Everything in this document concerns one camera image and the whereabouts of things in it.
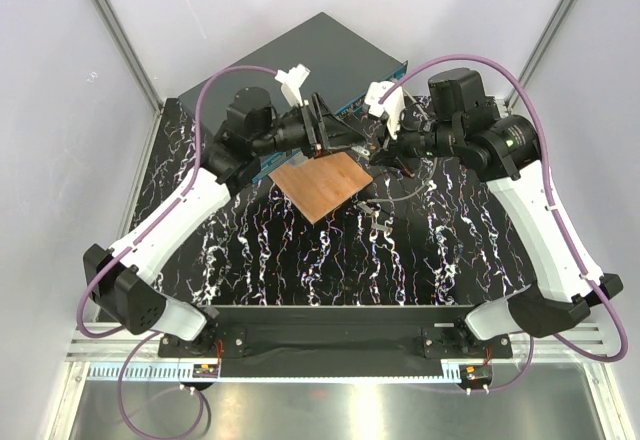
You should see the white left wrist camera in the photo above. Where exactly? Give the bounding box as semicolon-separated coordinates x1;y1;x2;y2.
275;64;310;107

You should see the silver transceiver module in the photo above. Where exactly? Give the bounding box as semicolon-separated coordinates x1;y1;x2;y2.
351;145;370;158
371;219;393;234
357;202;375;215

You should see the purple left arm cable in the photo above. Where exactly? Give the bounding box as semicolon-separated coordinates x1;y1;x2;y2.
74;65;281;339

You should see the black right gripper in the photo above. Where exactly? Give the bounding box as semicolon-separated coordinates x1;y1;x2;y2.
370;104;461;175

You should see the silver metal bracket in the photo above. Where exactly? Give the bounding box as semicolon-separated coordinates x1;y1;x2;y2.
288;154;308;168

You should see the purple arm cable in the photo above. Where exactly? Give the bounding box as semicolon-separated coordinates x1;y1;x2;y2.
379;54;630;364
74;65;281;339

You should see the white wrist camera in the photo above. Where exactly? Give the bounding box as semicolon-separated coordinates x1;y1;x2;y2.
275;64;310;107
363;81;405;140

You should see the wooden board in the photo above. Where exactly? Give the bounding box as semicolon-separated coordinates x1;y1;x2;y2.
269;152;373;224

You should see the dark grey network switch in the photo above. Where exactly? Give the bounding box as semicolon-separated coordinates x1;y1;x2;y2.
179;13;407;180

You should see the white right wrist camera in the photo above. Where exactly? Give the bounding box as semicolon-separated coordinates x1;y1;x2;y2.
363;81;405;140

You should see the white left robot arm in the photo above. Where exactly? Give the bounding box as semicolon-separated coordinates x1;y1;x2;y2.
79;87;366;356

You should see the aluminium frame rail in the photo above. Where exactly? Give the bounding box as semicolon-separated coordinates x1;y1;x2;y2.
69;324;616;386

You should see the black cable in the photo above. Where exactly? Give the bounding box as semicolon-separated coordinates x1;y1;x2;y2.
407;99;434;126

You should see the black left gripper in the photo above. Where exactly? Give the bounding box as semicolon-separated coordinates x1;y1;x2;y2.
253;93;366;160

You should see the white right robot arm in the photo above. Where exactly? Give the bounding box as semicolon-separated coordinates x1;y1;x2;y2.
364;68;623;357

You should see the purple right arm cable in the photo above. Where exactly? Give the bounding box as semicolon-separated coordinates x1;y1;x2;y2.
379;54;630;364

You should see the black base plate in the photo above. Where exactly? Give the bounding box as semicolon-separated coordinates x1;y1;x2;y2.
158;306;519;361

